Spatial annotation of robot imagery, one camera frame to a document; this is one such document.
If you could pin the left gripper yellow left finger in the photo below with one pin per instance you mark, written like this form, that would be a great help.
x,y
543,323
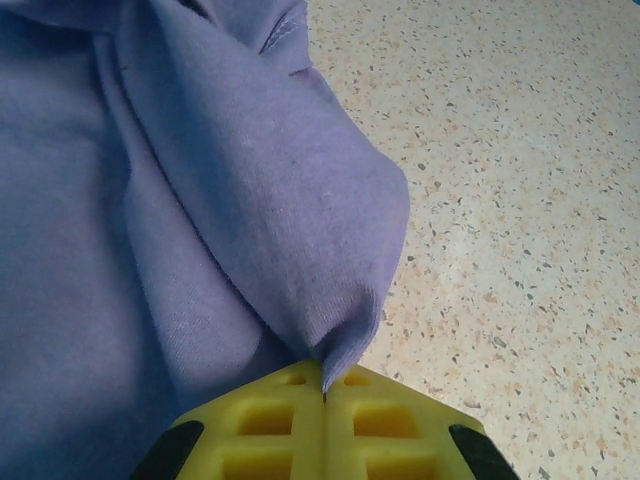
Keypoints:
x,y
270,425

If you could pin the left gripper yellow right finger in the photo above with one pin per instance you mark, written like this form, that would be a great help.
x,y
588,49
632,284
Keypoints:
x,y
390,430

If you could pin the purple t-shirt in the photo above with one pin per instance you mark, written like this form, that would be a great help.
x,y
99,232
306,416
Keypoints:
x,y
200,200

